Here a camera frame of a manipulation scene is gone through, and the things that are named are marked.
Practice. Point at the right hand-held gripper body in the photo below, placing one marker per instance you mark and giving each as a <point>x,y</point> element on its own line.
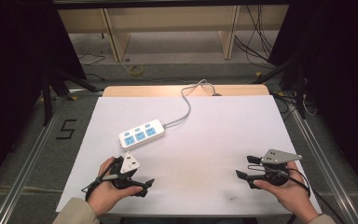
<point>275,175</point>

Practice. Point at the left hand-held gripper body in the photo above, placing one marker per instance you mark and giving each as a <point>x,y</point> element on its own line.
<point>121,180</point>

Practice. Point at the person's left hand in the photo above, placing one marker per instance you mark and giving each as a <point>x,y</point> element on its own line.
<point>108,194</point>

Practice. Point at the person's right hand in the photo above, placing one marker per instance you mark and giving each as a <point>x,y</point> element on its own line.
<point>292,196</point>

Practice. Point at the white power strip blue sockets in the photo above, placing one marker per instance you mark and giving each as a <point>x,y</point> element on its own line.
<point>141,133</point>

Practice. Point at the white table cover sheet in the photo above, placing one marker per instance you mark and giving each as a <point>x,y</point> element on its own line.
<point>199,149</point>

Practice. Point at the black metal stand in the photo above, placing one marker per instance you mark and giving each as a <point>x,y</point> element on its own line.
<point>54,90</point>
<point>293,81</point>

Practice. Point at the dark curtain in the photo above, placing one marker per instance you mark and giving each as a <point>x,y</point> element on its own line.
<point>338,77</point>
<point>15,77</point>

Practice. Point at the light wooden shelf unit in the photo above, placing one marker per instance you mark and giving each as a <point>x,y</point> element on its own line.
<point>174,28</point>

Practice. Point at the aluminium floor rail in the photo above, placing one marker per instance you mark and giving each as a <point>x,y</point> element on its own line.
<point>28,161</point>
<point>326,161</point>

